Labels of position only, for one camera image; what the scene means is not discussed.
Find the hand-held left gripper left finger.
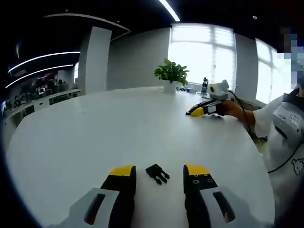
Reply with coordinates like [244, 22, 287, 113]
[60, 164, 137, 228]

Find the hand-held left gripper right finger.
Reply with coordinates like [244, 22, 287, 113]
[182, 162, 246, 228]

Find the black plastic buckle pronged part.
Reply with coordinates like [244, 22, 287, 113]
[145, 163, 171, 185]

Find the person's right hand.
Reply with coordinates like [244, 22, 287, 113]
[217, 99, 242, 118]

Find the large bright window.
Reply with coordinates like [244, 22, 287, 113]
[168, 23, 237, 86]

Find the potted green plant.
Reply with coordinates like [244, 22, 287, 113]
[153, 58, 190, 95]

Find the grey chest-worn device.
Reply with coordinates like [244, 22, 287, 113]
[272, 95, 303, 140]

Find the long curved ceiling light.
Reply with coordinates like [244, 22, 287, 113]
[158, 0, 181, 22]

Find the row of white desks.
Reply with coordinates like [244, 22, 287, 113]
[2, 89, 82, 124]

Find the black shoulder strap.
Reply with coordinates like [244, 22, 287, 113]
[282, 86, 304, 104]

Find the black chest device cable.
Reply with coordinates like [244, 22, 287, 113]
[267, 142, 304, 174]

